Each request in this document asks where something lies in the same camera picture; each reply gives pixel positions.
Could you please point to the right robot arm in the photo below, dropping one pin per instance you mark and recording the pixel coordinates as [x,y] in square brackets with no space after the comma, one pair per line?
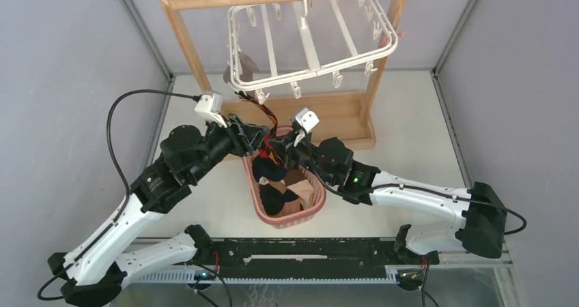
[472,218]

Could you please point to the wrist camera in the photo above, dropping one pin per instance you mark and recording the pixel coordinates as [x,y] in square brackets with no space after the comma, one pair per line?
[209,108]
[303,122]

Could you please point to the pink plastic basket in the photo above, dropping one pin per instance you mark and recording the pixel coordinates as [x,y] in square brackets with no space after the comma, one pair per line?
[318,198]

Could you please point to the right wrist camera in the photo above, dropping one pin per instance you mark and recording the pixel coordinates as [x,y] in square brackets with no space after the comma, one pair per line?
[303,122]

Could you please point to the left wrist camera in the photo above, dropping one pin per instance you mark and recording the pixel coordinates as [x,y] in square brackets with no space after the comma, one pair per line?
[209,108]

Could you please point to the black mounting rail base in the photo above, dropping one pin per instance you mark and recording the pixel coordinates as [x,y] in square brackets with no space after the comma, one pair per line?
[355,260]

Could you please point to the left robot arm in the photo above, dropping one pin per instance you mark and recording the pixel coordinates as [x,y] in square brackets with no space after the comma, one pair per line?
[97,271]

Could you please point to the black red cuff sock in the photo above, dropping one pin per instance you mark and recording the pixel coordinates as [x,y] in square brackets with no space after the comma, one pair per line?
[266,168]

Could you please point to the brown patterned sock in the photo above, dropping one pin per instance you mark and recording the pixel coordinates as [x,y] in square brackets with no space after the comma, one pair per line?
[260,114]

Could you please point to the wooden hanging rack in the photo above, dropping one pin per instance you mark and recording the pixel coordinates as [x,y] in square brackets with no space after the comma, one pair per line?
[342,115]

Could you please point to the pink plastic clothespin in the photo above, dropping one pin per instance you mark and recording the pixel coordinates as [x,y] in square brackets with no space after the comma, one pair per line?
[385,41]

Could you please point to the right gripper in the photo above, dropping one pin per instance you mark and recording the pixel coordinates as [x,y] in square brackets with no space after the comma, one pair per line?
[289,149]

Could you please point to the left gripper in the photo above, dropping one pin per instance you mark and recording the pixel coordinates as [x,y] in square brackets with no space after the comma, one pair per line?
[245,138]

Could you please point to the brown beige striped sock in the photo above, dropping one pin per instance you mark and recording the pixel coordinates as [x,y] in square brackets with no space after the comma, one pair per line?
[296,181]

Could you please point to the plain black sock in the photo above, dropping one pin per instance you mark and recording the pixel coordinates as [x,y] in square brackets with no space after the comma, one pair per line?
[273,200]

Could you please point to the white plastic clip hanger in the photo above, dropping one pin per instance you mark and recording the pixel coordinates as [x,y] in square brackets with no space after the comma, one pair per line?
[373,12]

